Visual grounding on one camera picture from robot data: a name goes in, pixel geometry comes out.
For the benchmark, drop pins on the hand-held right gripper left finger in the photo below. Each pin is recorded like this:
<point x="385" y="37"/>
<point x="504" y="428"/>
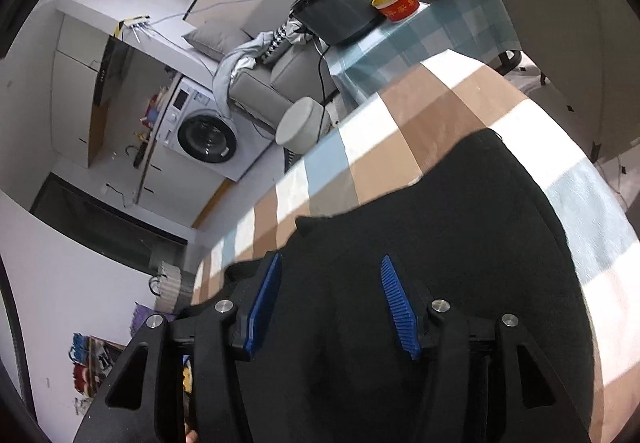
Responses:
<point x="262" y="303"/>

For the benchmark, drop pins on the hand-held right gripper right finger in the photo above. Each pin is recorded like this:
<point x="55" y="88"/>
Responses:
<point x="400" y="308"/>

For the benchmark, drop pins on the black knit sweater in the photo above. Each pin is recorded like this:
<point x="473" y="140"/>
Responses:
<point x="450" y="223"/>

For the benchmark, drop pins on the woven laundry basket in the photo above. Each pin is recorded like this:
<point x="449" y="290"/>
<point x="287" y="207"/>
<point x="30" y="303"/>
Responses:
<point x="167" y="283"/>

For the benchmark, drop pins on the purple bag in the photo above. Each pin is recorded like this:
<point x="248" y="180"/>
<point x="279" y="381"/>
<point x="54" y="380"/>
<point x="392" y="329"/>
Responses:
<point x="142" y="318"/>

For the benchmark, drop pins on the kitchen counter with cabinets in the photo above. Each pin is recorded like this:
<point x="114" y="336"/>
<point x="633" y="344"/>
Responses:
<point x="165" y="183"/>

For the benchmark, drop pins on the white washing machine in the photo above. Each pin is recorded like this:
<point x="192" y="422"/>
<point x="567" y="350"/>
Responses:
<point x="207" y="138"/>

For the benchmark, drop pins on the wooden shoe rack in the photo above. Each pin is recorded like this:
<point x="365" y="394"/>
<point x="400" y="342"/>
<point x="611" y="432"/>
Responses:
<point x="95" y="363"/>

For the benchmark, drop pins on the dark glass door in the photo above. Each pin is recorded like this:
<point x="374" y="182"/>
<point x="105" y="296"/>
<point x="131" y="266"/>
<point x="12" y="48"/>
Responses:
<point x="100" y="223"/>

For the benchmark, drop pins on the white round stool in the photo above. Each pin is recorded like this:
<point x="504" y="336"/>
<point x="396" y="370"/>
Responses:
<point x="300" y="123"/>

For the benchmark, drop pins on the brown blue checkered tablecloth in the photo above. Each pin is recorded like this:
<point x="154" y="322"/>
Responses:
<point x="400" y="123"/>

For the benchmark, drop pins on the black faucet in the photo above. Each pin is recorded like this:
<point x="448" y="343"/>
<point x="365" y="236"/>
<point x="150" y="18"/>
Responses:
<point x="135" y="155"/>

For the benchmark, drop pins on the red container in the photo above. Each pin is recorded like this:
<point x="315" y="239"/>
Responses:
<point x="152" y="103"/>

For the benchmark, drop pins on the grey sofa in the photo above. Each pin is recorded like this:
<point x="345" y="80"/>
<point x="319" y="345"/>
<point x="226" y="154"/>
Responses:
<point x="290" y="68"/>

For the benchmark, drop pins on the light blue cloth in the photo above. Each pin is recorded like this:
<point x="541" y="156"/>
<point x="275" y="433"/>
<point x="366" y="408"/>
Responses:
<point x="235" y="63"/>

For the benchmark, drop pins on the grey sofa pillow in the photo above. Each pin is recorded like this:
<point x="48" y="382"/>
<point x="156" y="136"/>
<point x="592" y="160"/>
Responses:
<point x="217" y="40"/>

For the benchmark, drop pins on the teal checkered tablecloth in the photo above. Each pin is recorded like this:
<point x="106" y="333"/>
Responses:
<point x="425" y="38"/>

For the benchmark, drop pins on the range hood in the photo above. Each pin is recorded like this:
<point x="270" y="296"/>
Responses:
<point x="107" y="68"/>

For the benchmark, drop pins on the upper kitchen cabinets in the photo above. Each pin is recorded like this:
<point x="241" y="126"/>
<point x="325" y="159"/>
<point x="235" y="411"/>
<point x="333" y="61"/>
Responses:
<point x="75" y="88"/>

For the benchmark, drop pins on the red noodle bowl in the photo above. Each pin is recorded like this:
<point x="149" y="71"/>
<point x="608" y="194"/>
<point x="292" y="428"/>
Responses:
<point x="400" y="5"/>

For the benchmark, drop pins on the white power strip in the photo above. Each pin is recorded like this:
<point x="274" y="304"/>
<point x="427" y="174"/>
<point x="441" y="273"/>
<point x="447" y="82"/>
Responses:
<point x="137" y="20"/>

